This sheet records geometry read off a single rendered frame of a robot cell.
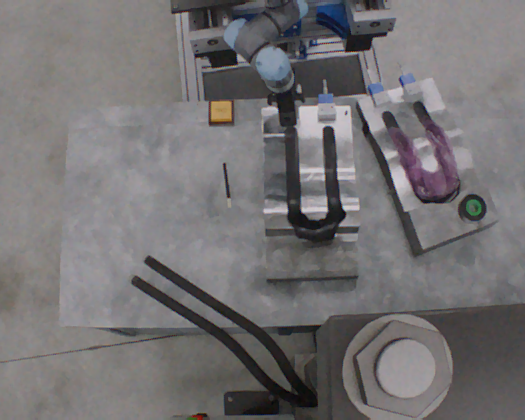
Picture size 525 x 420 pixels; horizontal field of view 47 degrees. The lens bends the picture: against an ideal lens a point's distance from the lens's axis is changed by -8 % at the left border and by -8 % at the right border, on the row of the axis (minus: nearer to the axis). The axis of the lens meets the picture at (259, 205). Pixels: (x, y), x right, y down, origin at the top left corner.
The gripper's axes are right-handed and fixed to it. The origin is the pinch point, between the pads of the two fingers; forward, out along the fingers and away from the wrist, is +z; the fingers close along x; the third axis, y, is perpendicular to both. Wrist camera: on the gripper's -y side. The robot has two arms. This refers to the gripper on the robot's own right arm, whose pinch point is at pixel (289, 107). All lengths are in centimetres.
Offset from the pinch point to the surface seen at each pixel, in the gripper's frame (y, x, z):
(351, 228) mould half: -35.4, -15.6, 0.4
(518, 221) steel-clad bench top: -35, -68, 19
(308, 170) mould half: -18.0, -4.2, 4.2
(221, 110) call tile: 3.0, 21.5, 8.4
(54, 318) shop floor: -63, 112, 72
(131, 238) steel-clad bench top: -35, 49, 3
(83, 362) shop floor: -81, 99, 71
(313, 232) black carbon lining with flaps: -35.7, -4.8, 3.0
